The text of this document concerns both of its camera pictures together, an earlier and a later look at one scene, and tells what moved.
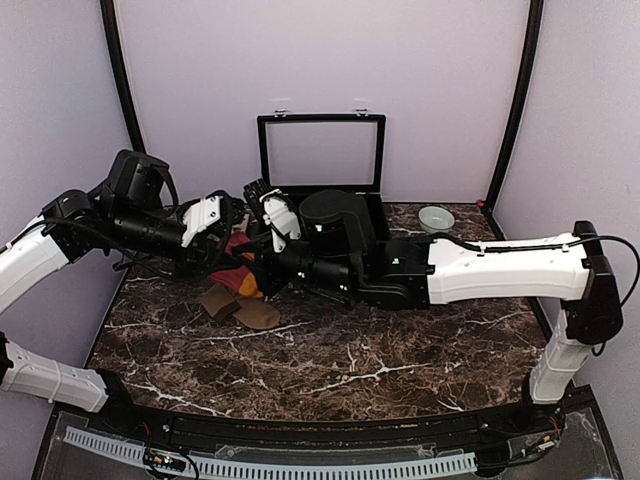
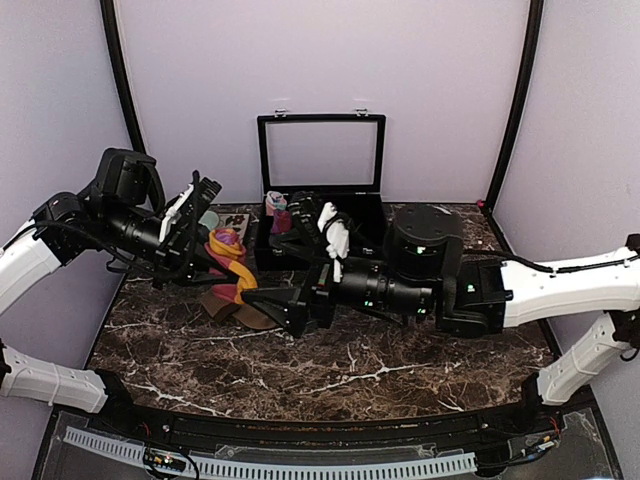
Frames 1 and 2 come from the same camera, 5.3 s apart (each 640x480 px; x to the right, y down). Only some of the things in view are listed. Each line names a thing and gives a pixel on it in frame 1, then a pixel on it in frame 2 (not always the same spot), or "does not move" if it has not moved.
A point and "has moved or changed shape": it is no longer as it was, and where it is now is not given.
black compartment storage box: (304, 154) does not move
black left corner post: (124, 73) does not move
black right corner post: (535, 16) does not move
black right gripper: (260, 266) to (316, 287)
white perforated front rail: (282, 469) does not move
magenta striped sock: (241, 280) has moved or changed shape
